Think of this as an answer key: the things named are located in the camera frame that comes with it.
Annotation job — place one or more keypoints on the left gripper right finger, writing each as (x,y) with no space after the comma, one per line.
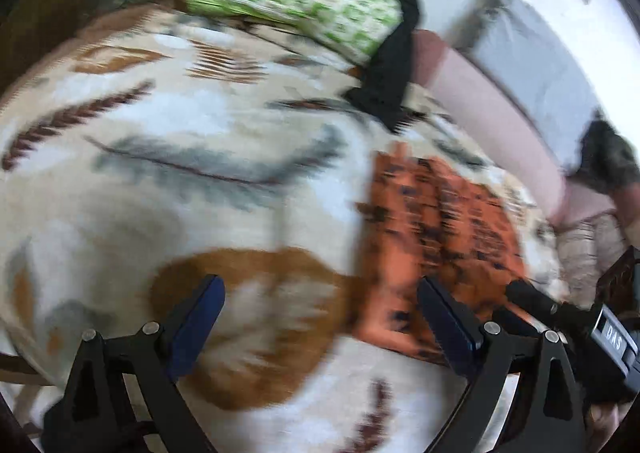
(546,412)

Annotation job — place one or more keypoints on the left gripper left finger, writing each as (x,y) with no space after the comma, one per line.
(121,390)

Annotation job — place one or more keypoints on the orange black floral garment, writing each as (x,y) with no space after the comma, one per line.
(422,219)

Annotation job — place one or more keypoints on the person's right hand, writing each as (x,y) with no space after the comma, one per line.
(602,421)

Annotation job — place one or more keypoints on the striped beige quilt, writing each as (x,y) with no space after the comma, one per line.
(586,250)

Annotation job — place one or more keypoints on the dark fur cushion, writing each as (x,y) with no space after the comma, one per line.
(607,161)

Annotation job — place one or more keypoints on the beige leaf-pattern fleece blanket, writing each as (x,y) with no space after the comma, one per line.
(156,148)

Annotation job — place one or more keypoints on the pink bed headboard cushion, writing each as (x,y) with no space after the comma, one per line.
(498,127)

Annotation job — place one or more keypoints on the black garment on pillow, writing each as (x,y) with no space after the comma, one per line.
(386,76)

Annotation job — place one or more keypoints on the grey pillow by wall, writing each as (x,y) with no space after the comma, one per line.
(516,48)

